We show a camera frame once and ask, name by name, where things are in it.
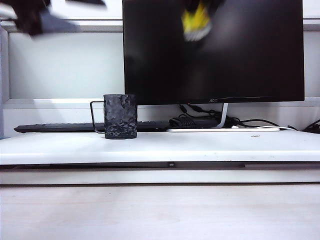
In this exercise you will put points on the clear bottle with yellow label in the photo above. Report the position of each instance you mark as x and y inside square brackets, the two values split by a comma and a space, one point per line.
[195, 21]

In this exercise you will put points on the grey aluminium partition frame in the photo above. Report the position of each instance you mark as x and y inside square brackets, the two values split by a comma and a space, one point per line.
[62, 101]

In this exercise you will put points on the black computer monitor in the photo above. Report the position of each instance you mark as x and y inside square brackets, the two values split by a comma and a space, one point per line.
[250, 62]

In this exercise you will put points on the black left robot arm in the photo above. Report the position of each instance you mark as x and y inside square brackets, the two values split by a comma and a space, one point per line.
[27, 17]

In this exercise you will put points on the black keyboard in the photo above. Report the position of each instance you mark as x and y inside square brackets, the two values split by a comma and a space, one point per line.
[62, 128]

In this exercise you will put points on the black power adapter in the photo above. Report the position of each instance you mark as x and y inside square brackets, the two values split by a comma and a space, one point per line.
[185, 122]

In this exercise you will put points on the small dark scrap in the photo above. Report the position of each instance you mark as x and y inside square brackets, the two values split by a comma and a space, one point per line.
[255, 136]

